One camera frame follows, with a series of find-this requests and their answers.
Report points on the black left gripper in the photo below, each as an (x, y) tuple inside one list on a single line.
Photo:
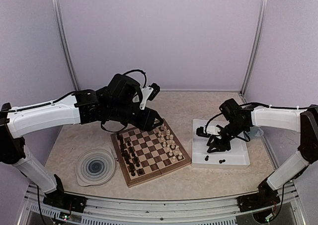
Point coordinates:
[(146, 122)]

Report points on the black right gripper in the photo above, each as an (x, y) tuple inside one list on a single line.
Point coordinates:
[(221, 145)]

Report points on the white plastic tray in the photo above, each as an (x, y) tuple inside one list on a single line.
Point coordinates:
[(236, 158)]

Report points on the wooden chess board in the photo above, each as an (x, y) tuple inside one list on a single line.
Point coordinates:
[(140, 141)]

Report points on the dark piece top back rank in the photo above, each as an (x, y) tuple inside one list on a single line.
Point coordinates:
[(119, 137)]

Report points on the dark piece rank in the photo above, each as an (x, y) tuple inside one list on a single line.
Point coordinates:
[(131, 166), (119, 137)]

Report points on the dark piece board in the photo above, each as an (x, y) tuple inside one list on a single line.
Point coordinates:
[(121, 143)]

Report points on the dark chess piece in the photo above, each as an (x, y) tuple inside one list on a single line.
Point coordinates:
[(123, 149)]

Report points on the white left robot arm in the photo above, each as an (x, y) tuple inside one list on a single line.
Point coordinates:
[(18, 124)]

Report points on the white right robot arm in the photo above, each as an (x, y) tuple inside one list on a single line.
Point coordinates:
[(296, 126)]

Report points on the white chess pieces row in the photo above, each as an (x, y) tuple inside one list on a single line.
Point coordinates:
[(164, 146)]

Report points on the light blue mug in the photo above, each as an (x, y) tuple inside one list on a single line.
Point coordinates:
[(254, 133)]

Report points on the collapsible silicone bowl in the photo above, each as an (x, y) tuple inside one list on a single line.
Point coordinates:
[(95, 167)]

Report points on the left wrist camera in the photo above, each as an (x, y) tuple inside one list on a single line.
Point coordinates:
[(148, 94)]

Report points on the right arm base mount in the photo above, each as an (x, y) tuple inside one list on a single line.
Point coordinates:
[(265, 197)]

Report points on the front aluminium rail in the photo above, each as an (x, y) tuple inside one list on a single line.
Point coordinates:
[(110, 211)]

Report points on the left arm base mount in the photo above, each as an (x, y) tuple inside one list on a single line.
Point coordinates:
[(60, 199)]

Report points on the right aluminium frame post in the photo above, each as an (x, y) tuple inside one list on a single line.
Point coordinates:
[(255, 46)]

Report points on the aluminium frame post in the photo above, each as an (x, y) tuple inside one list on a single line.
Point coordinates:
[(255, 46), (64, 44)]

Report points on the left aluminium frame post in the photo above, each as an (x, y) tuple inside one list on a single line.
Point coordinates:
[(64, 44)]

